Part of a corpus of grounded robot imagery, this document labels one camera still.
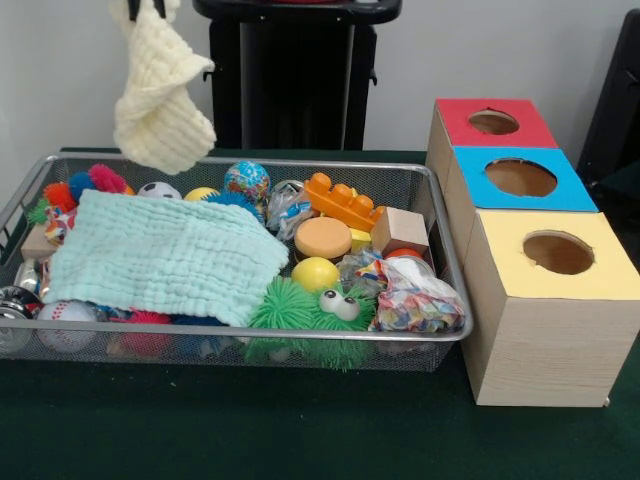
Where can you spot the small yellow ball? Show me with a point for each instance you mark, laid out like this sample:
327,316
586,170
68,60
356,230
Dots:
315,274

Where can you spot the colourful printed packet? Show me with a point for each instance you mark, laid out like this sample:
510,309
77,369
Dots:
420,300

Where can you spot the orange toy building blocks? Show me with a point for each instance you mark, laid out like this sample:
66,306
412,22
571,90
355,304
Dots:
340,205

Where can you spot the black and white soccer ball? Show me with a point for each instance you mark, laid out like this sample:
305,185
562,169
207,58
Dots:
160,190

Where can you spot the small wooden cube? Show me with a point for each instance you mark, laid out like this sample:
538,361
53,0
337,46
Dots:
400,230

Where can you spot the round orange disc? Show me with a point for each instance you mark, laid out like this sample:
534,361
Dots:
322,238

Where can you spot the green spiky ball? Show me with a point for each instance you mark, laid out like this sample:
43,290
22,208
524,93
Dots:
280,305

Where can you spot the blue globe ball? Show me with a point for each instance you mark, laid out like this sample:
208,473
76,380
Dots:
247,181

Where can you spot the wooden box with three holes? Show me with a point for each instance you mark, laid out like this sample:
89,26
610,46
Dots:
550,330

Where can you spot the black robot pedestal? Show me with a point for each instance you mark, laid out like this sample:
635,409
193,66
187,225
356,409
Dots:
290,90

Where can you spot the mint green muslin cloth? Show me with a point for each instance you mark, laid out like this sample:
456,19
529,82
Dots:
170,255

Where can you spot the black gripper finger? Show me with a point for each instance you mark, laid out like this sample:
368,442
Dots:
133,9
159,8

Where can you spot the black upright panel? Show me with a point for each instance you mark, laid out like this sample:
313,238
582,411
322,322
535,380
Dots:
615,90

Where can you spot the cream yellow muslin cloth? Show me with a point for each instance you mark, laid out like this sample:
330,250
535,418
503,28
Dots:
160,110

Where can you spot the shallow clear mesh bin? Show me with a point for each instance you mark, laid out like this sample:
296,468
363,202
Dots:
440,335

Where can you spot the pink spiky ball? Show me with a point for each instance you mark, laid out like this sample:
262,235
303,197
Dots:
107,179

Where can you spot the dark green table cloth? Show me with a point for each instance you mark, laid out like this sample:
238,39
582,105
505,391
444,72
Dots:
250,430

